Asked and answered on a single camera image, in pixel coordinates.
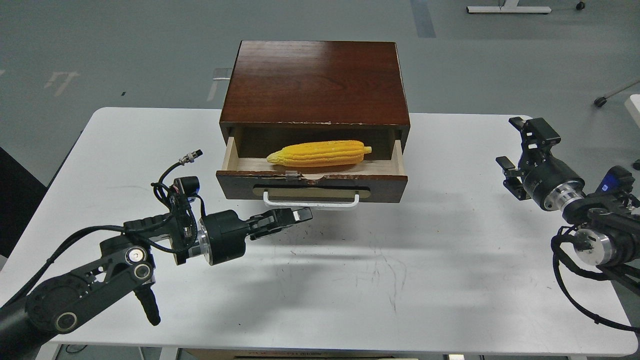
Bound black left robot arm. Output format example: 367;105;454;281
0;150;313;360

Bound yellow corn cob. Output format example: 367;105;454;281
266;140;373;167

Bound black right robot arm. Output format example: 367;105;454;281
495;116;640;333

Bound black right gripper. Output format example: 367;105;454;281
496;116;586;212

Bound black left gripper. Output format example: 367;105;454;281
199;207;313;266

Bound dark wooden cabinet box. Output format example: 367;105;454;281
219;39;410;146

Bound grey chair leg with caster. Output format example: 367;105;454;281
592;77;640;109

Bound white stand base with caster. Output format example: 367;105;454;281
466;0;553;15

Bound wooden drawer with white handle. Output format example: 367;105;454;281
215;137;409;210

